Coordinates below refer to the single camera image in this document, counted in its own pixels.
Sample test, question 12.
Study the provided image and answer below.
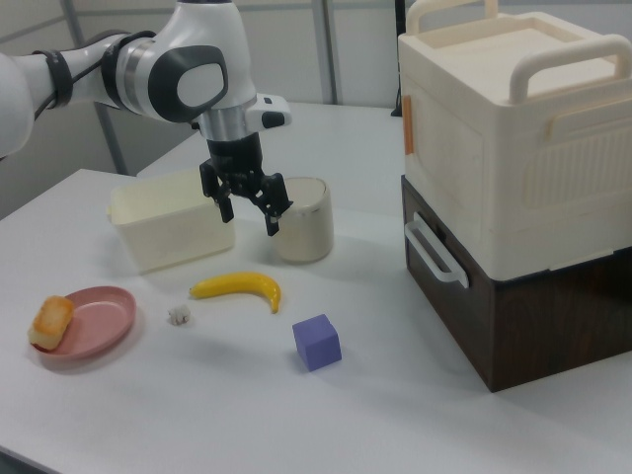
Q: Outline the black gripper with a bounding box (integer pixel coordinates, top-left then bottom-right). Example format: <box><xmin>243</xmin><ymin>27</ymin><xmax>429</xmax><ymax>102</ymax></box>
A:
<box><xmin>198</xmin><ymin>132</ymin><xmax>293</xmax><ymax>238</ymax></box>

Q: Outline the toasted bread piece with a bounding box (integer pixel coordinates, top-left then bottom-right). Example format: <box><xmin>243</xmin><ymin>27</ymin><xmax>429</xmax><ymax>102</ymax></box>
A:
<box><xmin>27</xmin><ymin>294</ymin><xmax>76</xmax><ymax>351</ymax></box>

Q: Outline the beige lidded trash can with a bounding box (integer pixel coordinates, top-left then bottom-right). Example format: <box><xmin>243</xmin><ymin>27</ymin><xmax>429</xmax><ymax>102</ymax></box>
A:
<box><xmin>274</xmin><ymin>177</ymin><xmax>336</xmax><ymax>264</ymax></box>

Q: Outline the yellow banana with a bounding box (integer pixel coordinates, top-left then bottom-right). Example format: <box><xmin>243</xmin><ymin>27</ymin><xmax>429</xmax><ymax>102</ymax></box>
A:
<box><xmin>189</xmin><ymin>272</ymin><xmax>283</xmax><ymax>315</ymax></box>

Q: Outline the cream plastic basket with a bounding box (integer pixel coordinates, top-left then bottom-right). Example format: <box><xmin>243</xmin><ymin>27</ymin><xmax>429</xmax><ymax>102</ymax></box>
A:
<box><xmin>107</xmin><ymin>170</ymin><xmax>237</xmax><ymax>276</ymax></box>

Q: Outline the purple cube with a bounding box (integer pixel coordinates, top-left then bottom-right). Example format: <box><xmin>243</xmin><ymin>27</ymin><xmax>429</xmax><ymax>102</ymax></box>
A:
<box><xmin>291</xmin><ymin>313</ymin><xmax>343</xmax><ymax>372</ymax></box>

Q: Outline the orange tape strip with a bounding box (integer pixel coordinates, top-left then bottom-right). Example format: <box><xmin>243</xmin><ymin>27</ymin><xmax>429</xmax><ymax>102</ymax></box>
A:
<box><xmin>402</xmin><ymin>96</ymin><xmax>416</xmax><ymax>156</ymax></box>

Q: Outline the pink oval plate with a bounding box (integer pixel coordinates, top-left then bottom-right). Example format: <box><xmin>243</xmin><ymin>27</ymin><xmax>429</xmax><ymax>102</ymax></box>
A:
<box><xmin>30</xmin><ymin>285</ymin><xmax>138</xmax><ymax>372</ymax></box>

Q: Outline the dark brown wooden drawer box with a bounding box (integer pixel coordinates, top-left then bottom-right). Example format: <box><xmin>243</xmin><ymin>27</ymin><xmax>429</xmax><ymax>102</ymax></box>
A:
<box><xmin>400</xmin><ymin>175</ymin><xmax>632</xmax><ymax>394</ymax></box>

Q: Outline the grey vertical partition post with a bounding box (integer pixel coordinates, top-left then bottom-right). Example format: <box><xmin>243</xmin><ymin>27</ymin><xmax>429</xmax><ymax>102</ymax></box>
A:
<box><xmin>320</xmin><ymin>0</ymin><xmax>344</xmax><ymax>106</ymax></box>

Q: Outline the white drawer handle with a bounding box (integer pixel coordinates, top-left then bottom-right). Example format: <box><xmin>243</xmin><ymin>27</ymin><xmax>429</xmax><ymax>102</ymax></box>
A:
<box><xmin>404</xmin><ymin>211</ymin><xmax>470</xmax><ymax>288</ymax></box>

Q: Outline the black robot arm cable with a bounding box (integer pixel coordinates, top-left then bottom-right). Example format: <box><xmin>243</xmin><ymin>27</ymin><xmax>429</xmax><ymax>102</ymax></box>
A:
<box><xmin>32</xmin><ymin>46</ymin><xmax>127</xmax><ymax>120</ymax></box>

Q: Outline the cream storage box with handles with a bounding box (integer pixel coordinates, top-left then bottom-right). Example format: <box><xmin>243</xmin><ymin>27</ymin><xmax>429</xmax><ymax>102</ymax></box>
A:
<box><xmin>397</xmin><ymin>0</ymin><xmax>632</xmax><ymax>274</ymax></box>

